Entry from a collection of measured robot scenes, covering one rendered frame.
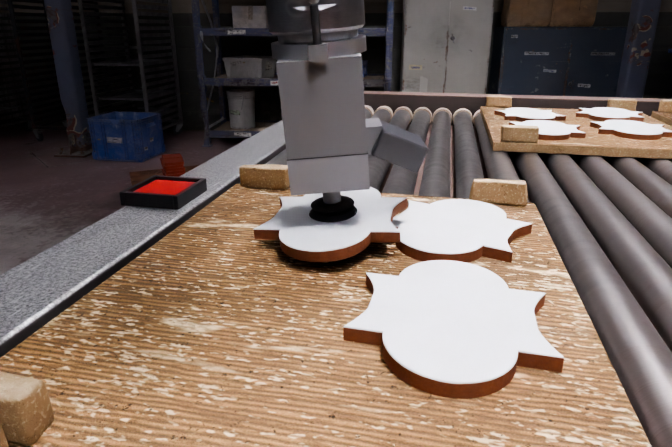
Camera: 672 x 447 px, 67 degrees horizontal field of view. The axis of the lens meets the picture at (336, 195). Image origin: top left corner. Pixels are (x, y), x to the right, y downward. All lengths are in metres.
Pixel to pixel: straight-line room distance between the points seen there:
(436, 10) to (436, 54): 0.39
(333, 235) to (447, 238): 0.10
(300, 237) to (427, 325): 0.14
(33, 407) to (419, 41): 4.79
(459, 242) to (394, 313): 0.13
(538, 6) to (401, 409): 5.09
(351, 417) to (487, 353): 0.09
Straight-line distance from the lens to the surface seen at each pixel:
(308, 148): 0.39
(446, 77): 5.00
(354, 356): 0.31
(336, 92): 0.38
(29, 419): 0.29
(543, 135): 0.93
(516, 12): 5.23
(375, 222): 0.43
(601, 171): 0.84
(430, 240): 0.44
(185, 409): 0.29
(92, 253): 0.53
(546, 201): 0.67
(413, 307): 0.34
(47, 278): 0.50
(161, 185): 0.67
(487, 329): 0.33
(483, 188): 0.57
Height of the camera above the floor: 1.12
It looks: 18 degrees down
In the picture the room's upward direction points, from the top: straight up
